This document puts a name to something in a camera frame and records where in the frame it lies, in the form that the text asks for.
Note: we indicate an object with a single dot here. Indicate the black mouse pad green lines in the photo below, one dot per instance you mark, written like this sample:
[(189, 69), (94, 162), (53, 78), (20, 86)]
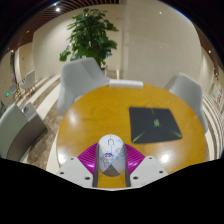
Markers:
[(153, 125)]

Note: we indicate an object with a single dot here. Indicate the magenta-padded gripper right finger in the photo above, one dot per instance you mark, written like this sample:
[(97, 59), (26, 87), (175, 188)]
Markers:
[(148, 168)]

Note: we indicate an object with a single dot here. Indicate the small grey chair wooden legs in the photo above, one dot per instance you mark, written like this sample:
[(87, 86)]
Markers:
[(29, 80)]

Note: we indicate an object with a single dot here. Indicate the grey shell chair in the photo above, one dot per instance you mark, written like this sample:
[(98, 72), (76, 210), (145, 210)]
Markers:
[(190, 96), (78, 83)]

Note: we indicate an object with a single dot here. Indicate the white power strip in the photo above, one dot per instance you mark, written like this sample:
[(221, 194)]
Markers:
[(126, 84)]

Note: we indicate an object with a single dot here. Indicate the green potted plant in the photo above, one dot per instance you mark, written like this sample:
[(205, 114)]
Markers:
[(90, 33)]

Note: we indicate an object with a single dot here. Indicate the white printed computer mouse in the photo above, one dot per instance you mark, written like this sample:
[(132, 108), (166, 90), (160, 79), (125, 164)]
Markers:
[(111, 155)]

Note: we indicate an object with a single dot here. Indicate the wall poster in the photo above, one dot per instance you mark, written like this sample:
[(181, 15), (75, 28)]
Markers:
[(218, 93)]

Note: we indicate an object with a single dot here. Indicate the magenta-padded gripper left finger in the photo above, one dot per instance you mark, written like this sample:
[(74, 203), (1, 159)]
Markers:
[(75, 168)]

